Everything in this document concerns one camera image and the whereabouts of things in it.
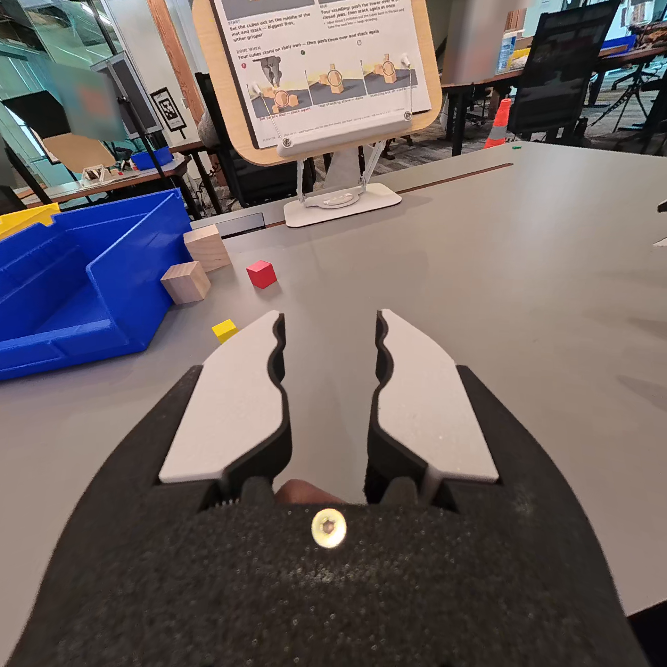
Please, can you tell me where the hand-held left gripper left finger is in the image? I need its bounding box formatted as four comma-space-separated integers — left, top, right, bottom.
159, 310, 293, 486

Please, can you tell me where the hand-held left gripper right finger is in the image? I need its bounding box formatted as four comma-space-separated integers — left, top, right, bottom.
367, 309, 500, 486

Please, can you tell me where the medium wooden cube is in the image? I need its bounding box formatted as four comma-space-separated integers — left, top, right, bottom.
161, 262, 211, 306

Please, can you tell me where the red wooden cube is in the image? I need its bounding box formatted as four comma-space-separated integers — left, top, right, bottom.
246, 261, 278, 289

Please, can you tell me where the large wooden cube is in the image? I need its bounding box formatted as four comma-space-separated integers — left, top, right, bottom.
184, 225, 232, 274

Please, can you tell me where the blue plastic bin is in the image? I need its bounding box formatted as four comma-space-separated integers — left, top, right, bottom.
0, 190, 193, 381

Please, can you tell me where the black office chair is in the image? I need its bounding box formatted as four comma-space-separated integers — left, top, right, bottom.
196, 73, 305, 207
508, 0, 621, 141

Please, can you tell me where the orange striped traffic cone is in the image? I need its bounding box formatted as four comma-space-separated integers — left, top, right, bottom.
485, 98, 512, 149

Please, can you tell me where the white folding stand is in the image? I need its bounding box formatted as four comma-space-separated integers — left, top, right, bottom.
277, 110, 412, 228

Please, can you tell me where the brown wooden desk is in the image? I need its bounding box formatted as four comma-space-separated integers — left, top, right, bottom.
16, 157, 190, 204

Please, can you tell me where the small blue bin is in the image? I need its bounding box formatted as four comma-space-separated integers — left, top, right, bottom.
131, 146, 175, 171

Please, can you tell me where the yellow plastic bin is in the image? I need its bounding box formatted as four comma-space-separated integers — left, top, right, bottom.
0, 204, 61, 242

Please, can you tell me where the pale board on stand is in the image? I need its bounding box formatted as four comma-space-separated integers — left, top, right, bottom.
42, 134, 117, 188

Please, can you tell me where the wooden display board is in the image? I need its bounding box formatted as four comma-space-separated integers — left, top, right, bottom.
193, 0, 443, 167

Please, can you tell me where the white instruction sheet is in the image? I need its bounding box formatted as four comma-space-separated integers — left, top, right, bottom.
214, 0, 433, 150

